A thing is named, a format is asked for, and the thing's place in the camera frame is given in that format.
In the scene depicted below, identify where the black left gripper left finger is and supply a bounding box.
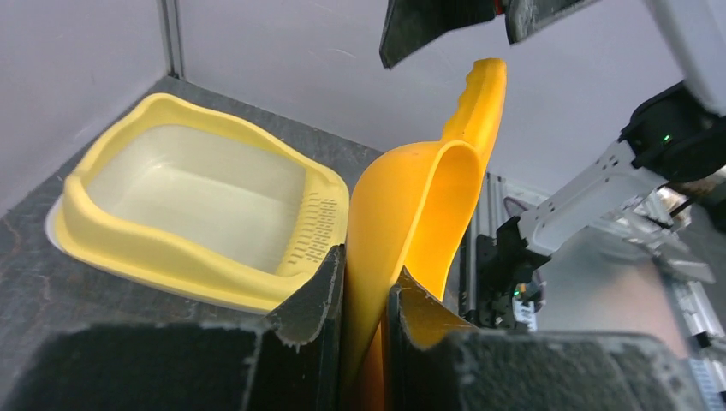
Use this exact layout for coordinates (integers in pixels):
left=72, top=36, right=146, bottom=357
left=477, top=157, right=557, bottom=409
left=263, top=244, right=346, bottom=410

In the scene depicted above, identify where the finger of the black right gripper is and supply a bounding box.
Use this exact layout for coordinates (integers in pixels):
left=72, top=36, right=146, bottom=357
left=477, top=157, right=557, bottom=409
left=378, top=0, right=503, bottom=69
left=504, top=0, right=597, bottom=45

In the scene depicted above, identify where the yellow plastic litter box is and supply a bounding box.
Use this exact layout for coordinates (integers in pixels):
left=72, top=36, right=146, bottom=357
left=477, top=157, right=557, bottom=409
left=45, top=92, right=348, bottom=313

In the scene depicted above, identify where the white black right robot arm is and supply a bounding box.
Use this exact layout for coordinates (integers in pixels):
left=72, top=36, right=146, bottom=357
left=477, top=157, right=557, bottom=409
left=379, top=1, right=725, bottom=330

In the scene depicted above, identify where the orange plastic litter scoop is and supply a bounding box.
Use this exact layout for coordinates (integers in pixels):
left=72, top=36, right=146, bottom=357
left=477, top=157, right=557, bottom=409
left=339, top=58, right=507, bottom=410

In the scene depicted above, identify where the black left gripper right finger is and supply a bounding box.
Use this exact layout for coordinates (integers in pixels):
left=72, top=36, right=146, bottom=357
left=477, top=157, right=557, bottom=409
left=385, top=268, right=478, bottom=410

